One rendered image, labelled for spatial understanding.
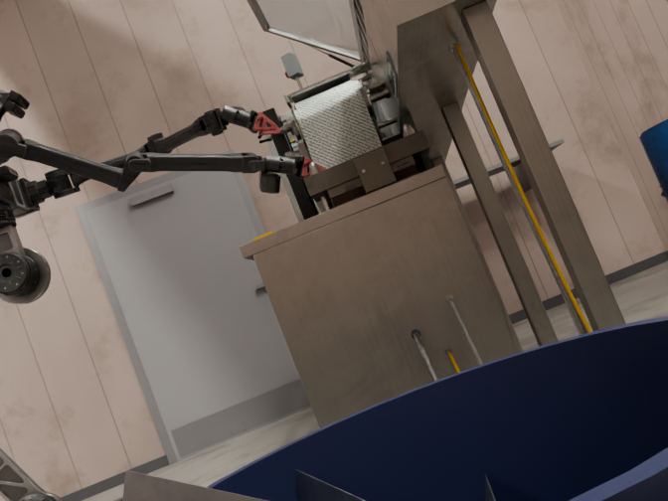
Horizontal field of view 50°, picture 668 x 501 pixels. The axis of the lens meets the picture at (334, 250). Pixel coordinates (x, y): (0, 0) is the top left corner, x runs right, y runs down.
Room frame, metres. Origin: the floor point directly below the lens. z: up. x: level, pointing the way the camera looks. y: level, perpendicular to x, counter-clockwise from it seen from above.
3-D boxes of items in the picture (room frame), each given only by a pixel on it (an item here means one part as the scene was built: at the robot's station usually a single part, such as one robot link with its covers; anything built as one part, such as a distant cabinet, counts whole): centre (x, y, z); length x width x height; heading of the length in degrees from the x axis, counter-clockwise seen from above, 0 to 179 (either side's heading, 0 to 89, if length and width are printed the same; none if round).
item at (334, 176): (2.28, -0.20, 1.00); 0.40 x 0.16 x 0.06; 86
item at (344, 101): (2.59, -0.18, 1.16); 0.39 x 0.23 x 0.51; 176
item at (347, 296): (3.40, -0.17, 0.43); 2.52 x 0.64 x 0.86; 176
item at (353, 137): (2.40, -0.16, 1.10); 0.23 x 0.01 x 0.18; 86
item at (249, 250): (3.40, -0.15, 0.88); 2.52 x 0.66 x 0.04; 176
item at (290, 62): (3.02, -0.12, 1.66); 0.07 x 0.07 x 0.10; 71
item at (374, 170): (2.18, -0.21, 0.97); 0.10 x 0.03 x 0.11; 86
